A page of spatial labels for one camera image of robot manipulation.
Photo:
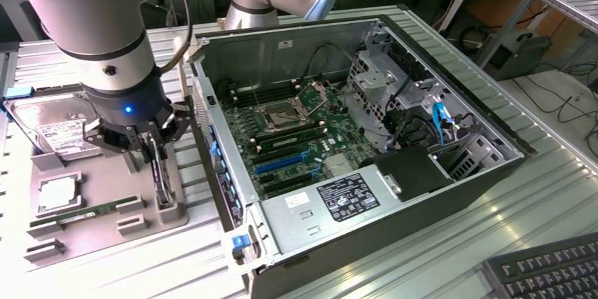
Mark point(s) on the blue expansion slot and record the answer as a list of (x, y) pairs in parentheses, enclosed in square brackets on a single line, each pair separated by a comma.
[(280, 164)]

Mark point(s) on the black open PC case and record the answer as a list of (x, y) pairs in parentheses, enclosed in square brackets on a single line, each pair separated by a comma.
[(234, 54)]

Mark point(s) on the silver hard disk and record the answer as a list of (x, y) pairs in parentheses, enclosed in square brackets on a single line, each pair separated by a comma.
[(54, 131)]

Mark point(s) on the blue plastic connector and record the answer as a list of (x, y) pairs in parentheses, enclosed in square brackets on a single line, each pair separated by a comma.
[(19, 93)]

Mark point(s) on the green RAM stick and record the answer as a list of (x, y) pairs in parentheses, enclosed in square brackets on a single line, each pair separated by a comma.
[(79, 213)]

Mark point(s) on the black computer tower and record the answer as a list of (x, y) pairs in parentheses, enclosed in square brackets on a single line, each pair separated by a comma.
[(521, 57)]

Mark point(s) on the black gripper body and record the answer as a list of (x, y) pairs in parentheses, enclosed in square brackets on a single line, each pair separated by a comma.
[(126, 110)]

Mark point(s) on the black expansion slot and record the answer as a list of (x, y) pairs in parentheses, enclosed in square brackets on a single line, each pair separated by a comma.
[(278, 156)]

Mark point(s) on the aluminium frame table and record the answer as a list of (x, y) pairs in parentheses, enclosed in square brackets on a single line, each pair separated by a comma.
[(567, 6)]

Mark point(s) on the CPU chip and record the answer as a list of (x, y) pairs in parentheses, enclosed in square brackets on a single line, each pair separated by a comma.
[(56, 194)]

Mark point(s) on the installed RAM stick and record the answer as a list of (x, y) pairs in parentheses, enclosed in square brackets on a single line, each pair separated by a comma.
[(290, 139)]

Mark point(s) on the green motherboard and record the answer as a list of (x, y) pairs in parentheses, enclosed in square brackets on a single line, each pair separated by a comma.
[(331, 131)]

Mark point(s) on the blue case latch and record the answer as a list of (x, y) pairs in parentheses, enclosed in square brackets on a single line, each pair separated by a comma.
[(239, 242)]

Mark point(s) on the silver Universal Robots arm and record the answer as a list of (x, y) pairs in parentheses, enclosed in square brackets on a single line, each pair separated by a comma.
[(94, 15)]

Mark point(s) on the grey power supply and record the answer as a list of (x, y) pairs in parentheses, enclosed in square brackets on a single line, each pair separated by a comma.
[(299, 223)]

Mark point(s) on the CPU socket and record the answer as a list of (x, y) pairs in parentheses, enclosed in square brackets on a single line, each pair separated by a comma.
[(282, 117)]

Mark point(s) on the silver chipset heat sink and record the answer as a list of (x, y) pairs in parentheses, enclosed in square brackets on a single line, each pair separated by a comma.
[(339, 166)]

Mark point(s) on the grey parts rack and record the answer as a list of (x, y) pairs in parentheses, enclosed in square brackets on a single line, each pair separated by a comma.
[(103, 180)]

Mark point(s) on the black plastic shroud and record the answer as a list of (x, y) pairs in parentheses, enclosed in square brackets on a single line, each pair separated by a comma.
[(406, 173)]

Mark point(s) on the metal disk bay cage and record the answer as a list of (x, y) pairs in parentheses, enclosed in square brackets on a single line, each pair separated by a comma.
[(374, 82)]

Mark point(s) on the black keyboard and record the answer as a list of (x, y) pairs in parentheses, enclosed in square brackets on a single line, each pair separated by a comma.
[(546, 271)]

